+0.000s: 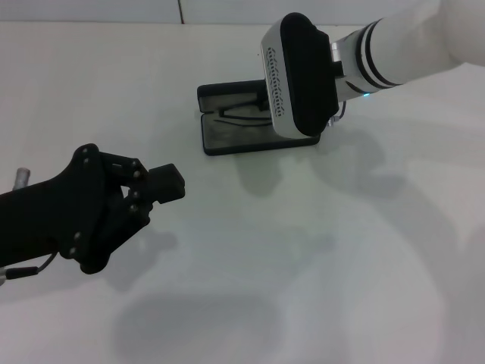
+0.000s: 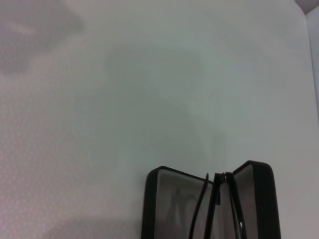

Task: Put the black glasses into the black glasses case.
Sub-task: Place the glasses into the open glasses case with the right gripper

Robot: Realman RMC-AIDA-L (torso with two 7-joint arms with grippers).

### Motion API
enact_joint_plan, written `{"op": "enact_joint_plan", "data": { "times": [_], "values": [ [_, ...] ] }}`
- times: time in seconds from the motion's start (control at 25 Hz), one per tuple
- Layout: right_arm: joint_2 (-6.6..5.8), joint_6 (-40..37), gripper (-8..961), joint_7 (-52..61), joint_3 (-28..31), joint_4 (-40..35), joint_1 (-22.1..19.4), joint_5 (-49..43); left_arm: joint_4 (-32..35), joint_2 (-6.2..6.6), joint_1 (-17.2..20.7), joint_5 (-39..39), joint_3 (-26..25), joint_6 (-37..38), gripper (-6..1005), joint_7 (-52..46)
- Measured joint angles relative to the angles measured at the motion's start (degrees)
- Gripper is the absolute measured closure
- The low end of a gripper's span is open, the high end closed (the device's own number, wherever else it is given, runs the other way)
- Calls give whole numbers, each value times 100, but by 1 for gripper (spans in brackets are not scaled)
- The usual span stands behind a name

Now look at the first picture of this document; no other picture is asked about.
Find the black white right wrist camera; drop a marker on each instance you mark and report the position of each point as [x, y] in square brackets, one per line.
[307, 76]

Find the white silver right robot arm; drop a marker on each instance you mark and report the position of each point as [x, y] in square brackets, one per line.
[409, 38]

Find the black glasses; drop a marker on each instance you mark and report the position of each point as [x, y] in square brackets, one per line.
[221, 113]

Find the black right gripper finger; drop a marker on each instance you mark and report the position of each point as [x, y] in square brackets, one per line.
[263, 105]

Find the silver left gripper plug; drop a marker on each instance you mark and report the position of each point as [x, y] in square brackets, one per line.
[22, 177]

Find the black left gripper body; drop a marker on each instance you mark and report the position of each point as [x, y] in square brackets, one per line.
[57, 216]

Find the black glasses case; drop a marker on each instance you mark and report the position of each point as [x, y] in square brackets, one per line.
[227, 138]

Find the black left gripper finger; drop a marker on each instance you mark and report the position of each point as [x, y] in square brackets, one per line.
[166, 184]
[134, 216]

